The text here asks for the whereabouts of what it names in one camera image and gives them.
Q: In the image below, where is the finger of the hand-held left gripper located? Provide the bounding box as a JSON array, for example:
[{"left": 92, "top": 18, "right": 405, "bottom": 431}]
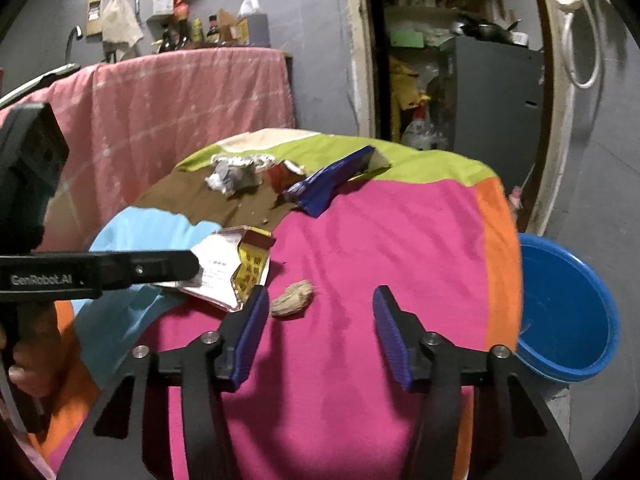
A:
[{"left": 100, "top": 249, "right": 201, "bottom": 292}]

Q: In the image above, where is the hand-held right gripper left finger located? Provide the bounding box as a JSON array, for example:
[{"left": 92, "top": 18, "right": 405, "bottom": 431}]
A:
[{"left": 57, "top": 285, "right": 273, "bottom": 480}]

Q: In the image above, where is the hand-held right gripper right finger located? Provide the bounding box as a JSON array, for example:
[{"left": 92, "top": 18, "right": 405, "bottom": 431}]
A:
[{"left": 372, "top": 285, "right": 583, "bottom": 480}]

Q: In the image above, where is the brown paper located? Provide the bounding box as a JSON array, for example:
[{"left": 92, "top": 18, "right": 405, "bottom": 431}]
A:
[{"left": 270, "top": 281, "right": 316, "bottom": 319}]

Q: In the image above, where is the white brown patterned cloth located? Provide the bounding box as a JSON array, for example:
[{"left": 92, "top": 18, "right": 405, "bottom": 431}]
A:
[{"left": 207, "top": 154, "right": 275, "bottom": 197}]

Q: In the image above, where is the blue plastic basin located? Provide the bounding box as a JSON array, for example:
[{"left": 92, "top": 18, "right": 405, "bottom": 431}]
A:
[{"left": 515, "top": 232, "right": 622, "bottom": 386}]

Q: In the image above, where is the person's left hand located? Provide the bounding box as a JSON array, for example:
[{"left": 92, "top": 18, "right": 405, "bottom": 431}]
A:
[{"left": 0, "top": 305, "right": 60, "bottom": 398}]

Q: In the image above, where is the multicolour patchwork blanket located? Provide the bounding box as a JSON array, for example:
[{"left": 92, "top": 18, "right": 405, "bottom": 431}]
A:
[{"left": 25, "top": 129, "right": 526, "bottom": 480}]

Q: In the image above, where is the metal faucet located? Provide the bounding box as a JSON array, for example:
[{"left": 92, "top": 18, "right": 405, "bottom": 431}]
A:
[{"left": 65, "top": 25, "right": 83, "bottom": 63}]

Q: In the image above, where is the pink checked cloth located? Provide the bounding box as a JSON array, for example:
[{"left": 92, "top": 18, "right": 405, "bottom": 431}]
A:
[{"left": 0, "top": 47, "right": 296, "bottom": 256}]

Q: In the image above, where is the red torn wrapper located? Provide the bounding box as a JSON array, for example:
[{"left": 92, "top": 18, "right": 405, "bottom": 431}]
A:
[{"left": 267, "top": 160, "right": 307, "bottom": 196}]

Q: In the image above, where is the blue snack wrapper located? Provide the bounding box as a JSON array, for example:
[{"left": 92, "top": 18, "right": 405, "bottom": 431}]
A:
[{"left": 279, "top": 146, "right": 392, "bottom": 218}]

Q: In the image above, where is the beige hanging cloth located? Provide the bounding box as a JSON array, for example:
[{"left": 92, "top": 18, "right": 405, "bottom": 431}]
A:
[{"left": 102, "top": 0, "right": 145, "bottom": 61}]

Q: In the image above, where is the tall bottle red label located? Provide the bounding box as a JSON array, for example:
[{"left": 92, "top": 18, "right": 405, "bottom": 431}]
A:
[{"left": 172, "top": 0, "right": 192, "bottom": 51}]

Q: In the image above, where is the white bottle red cap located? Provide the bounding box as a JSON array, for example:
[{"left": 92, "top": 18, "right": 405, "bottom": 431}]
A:
[{"left": 402, "top": 105, "right": 442, "bottom": 151}]

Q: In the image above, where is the orange brown packet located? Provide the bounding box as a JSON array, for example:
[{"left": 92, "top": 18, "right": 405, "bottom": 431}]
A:
[{"left": 220, "top": 10, "right": 250, "bottom": 46}]

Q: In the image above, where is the yellow plastic bag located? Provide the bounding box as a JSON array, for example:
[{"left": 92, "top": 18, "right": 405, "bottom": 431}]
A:
[{"left": 390, "top": 57, "right": 426, "bottom": 111}]

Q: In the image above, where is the grey metal cabinet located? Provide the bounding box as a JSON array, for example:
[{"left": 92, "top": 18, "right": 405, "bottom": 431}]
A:
[{"left": 440, "top": 35, "right": 546, "bottom": 156}]

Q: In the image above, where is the large plastic oil jug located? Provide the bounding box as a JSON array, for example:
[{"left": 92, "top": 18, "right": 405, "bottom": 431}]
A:
[{"left": 237, "top": 0, "right": 271, "bottom": 48}]

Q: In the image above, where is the green box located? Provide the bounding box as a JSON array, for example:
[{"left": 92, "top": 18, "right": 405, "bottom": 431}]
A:
[{"left": 390, "top": 27, "right": 426, "bottom": 48}]

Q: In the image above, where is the black wok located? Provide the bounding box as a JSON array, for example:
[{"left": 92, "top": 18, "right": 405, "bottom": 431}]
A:
[{"left": 452, "top": 12, "right": 523, "bottom": 46}]

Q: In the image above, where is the cream door frame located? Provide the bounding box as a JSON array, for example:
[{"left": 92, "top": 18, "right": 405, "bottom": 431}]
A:
[{"left": 342, "top": 0, "right": 576, "bottom": 261}]

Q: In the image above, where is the white coiled cable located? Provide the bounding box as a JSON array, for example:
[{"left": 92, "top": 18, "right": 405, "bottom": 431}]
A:
[{"left": 560, "top": 0, "right": 601, "bottom": 91}]

